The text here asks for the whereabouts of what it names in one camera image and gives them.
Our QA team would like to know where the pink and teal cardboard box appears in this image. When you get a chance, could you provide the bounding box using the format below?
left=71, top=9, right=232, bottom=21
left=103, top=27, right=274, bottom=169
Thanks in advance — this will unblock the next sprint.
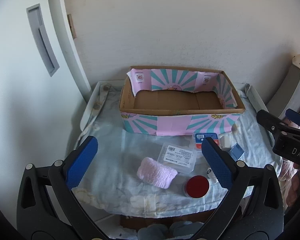
left=119, top=66, right=246, bottom=137

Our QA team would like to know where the blue and orange floss packet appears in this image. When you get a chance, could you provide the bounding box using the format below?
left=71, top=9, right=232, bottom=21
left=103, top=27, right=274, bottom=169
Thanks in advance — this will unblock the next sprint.
left=192, top=132, right=219, bottom=151

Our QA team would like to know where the pink fuzzy towel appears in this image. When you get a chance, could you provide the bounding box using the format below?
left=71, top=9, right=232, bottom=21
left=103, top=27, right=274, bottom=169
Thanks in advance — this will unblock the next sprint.
left=137, top=157, right=178, bottom=189

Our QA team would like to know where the small blue box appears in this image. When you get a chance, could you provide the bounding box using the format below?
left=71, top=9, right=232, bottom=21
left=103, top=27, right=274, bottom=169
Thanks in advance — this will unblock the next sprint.
left=227, top=143, right=244, bottom=160

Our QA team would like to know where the black and white soft ball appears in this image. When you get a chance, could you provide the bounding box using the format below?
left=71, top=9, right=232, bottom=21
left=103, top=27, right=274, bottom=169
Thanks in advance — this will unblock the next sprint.
left=206, top=167, right=219, bottom=183

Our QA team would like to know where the pink plush toy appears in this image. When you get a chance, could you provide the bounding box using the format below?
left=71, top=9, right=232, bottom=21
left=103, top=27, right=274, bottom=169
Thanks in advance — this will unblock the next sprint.
left=279, top=159, right=297, bottom=207

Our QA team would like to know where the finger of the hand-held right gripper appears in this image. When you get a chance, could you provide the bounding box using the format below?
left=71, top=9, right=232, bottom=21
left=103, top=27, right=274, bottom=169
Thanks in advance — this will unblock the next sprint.
left=256, top=109, right=291, bottom=137
left=285, top=108, right=300, bottom=130

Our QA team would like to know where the blue-grey fuzzy slipper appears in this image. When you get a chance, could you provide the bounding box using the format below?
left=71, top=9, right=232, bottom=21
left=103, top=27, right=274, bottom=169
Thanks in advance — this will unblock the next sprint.
left=169, top=221, right=205, bottom=240
left=137, top=224, right=169, bottom=240

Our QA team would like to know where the clear plastic case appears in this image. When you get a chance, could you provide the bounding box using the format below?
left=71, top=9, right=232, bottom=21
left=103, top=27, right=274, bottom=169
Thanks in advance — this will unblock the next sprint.
left=157, top=142, right=197, bottom=173

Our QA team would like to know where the person's right hand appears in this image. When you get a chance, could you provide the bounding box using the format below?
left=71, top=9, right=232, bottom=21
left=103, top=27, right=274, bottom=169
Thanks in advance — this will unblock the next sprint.
left=289, top=162, right=300, bottom=206

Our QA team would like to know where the small white block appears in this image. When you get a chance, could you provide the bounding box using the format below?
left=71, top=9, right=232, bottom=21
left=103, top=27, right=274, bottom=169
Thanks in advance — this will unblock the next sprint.
left=219, top=135, right=232, bottom=149

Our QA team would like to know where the pale blue floral cloth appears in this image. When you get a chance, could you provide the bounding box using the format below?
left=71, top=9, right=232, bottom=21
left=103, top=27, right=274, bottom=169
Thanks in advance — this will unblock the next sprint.
left=72, top=84, right=283, bottom=218

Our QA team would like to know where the grey cushion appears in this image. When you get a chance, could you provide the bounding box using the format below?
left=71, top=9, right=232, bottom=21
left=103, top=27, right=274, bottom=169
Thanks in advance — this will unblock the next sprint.
left=265, top=64, right=300, bottom=118

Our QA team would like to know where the white door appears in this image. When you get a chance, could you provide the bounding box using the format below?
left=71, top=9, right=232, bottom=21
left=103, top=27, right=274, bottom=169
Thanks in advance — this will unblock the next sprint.
left=0, top=0, right=92, bottom=230

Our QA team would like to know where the grey recessed door handle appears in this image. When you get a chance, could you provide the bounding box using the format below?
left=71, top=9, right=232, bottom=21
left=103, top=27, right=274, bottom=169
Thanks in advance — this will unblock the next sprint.
left=26, top=4, right=60, bottom=77

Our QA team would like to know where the red lidded jar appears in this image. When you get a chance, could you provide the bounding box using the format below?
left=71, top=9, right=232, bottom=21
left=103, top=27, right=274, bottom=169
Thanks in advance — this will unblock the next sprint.
left=182, top=175, right=210, bottom=199

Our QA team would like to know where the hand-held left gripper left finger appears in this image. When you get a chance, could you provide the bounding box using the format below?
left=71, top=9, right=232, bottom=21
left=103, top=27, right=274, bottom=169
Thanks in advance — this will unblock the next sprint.
left=16, top=135, right=108, bottom=240

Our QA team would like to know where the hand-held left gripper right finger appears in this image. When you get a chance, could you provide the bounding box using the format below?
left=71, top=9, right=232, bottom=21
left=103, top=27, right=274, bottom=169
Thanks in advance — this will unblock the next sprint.
left=197, top=137, right=284, bottom=240

